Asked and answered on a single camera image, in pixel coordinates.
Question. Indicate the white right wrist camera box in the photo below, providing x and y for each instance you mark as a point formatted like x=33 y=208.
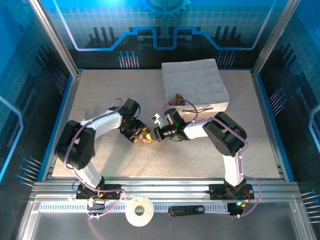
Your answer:
x=157 y=118

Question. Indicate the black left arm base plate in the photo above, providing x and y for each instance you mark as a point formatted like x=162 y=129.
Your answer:
x=112 y=192

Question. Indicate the aluminium front frame rail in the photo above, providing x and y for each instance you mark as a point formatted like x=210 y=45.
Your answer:
x=162 y=190

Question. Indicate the aluminium corner post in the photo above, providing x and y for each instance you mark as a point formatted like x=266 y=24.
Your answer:
x=272 y=40
x=57 y=42

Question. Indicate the white divided organizer box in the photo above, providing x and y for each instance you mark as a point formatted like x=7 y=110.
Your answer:
x=195 y=80

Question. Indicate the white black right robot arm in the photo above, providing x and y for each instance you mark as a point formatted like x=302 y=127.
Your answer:
x=225 y=135

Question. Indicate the white tape roll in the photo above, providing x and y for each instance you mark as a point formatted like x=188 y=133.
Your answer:
x=130 y=212

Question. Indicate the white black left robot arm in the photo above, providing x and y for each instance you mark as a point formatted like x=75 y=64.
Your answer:
x=105 y=122

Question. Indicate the flat black handheld device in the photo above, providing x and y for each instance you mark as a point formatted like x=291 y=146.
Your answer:
x=185 y=210

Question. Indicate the blue-edged aluminium side rail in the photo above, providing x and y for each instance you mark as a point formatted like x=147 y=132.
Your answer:
x=265 y=107
x=67 y=107

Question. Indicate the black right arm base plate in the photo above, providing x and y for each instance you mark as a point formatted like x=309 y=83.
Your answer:
x=216 y=191

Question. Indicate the green sock with orange toe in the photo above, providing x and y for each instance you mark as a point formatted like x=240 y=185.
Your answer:
x=178 y=96

